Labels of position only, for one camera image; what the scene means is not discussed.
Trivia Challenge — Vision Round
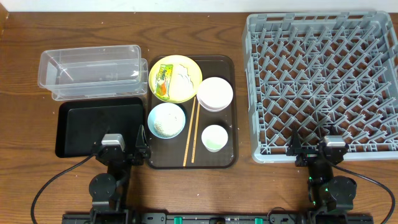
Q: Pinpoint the light blue bowl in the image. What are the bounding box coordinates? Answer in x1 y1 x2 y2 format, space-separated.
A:
147 103 186 139

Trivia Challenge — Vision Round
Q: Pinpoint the wooden chopstick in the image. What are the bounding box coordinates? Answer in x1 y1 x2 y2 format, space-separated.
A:
191 103 200 164
183 97 196 167

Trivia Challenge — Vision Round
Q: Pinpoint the green orange snack wrapper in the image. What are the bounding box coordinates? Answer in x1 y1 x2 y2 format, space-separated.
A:
155 64 174 100

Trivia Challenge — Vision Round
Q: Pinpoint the yellow round plate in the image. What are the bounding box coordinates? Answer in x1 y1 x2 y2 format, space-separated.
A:
149 55 203 103

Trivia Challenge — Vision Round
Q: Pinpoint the small white cup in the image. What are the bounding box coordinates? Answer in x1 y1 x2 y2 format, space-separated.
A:
201 124 228 152

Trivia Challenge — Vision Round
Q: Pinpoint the white tissue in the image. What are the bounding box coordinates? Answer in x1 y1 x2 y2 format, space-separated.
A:
177 65 193 91

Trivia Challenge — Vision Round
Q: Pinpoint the pale pink bowl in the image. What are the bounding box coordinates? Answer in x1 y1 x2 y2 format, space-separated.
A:
197 77 234 112

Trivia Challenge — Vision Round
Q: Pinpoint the white rice pile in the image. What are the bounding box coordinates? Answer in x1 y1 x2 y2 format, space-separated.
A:
154 110 185 138

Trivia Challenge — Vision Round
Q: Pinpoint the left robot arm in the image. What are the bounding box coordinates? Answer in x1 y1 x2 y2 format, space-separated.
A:
89 125 151 223

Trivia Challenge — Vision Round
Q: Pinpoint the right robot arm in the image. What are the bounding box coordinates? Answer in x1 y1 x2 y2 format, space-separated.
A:
287 128 357 223

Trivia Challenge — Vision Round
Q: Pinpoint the black plastic waste tray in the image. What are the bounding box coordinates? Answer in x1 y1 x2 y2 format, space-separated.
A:
55 98 144 158

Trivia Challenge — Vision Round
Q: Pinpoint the grey plastic dishwasher rack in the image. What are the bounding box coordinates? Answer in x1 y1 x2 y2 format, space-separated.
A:
242 11 397 164

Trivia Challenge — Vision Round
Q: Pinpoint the clear plastic waste bin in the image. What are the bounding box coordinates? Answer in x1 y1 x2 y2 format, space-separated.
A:
37 45 148 101

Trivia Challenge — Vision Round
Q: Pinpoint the brown plastic serving tray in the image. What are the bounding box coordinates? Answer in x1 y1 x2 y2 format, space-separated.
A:
144 55 239 170

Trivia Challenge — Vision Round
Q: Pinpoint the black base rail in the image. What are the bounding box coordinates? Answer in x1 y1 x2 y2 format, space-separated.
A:
61 213 374 224

